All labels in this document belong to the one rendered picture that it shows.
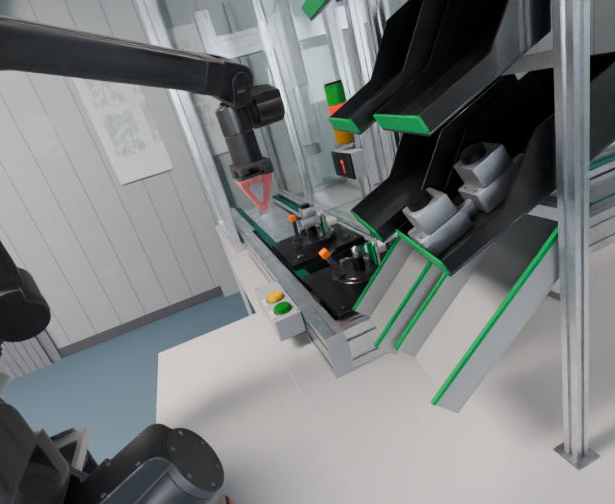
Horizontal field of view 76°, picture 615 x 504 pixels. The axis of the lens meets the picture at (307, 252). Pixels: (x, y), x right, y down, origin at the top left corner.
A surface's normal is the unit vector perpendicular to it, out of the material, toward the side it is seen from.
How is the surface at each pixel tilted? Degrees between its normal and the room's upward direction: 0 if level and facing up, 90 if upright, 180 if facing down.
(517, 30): 90
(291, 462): 0
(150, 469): 90
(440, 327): 45
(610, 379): 0
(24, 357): 90
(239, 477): 0
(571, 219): 90
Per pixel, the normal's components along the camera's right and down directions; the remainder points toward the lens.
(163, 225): 0.32, 0.29
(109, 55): 0.67, 0.45
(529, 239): -0.86, -0.41
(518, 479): -0.26, -0.89
